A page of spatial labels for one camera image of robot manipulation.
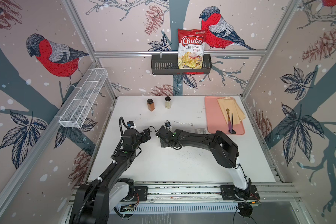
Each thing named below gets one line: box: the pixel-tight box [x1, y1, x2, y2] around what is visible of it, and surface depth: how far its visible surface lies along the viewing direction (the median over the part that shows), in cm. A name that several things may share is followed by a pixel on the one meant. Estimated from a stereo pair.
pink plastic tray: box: [204, 96, 245, 135], surface depth 107 cm
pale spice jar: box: [164, 96, 172, 109], surface depth 109 cm
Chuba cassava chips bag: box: [176, 28, 207, 75], surface depth 87 cm
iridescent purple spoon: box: [225, 108, 233, 133], surface depth 105 cm
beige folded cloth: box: [216, 96, 246, 125], surface depth 113 cm
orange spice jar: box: [147, 98, 155, 112], surface depth 109 cm
